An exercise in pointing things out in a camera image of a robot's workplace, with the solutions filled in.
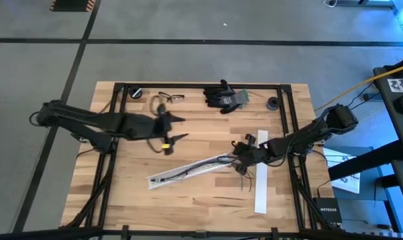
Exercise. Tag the black Netgear network switch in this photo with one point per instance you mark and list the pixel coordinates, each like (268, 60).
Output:
(327, 210)

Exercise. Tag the white floor object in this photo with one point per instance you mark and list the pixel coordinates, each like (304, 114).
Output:
(331, 2)

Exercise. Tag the black grey work glove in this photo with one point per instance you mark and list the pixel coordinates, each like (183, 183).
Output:
(224, 98)

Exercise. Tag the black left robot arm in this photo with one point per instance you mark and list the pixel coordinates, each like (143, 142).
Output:
(88, 121)

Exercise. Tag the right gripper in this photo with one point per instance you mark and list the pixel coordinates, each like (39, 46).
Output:
(256, 155)

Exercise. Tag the white duct cover strip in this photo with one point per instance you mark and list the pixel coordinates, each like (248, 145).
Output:
(261, 193)

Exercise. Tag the black sleeve with white label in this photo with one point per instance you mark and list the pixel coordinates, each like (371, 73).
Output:
(168, 177)

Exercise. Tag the marker printed sheet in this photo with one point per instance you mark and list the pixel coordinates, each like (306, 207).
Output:
(401, 85)

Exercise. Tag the white paper sheet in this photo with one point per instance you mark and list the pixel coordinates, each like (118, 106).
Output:
(349, 185)

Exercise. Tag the black power adapter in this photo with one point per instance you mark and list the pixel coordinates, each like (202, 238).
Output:
(369, 97)

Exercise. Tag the orange black striped mat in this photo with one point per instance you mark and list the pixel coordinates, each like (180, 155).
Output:
(73, 5)

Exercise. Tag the clear safety glasses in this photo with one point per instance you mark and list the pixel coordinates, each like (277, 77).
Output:
(171, 96)

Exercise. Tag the black desk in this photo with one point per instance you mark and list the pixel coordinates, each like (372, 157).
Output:
(384, 100)

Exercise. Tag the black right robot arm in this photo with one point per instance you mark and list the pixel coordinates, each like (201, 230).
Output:
(307, 136)

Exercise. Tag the black table frame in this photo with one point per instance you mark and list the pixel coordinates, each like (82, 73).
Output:
(188, 85)

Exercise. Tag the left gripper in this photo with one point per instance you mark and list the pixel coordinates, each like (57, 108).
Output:
(154, 125)

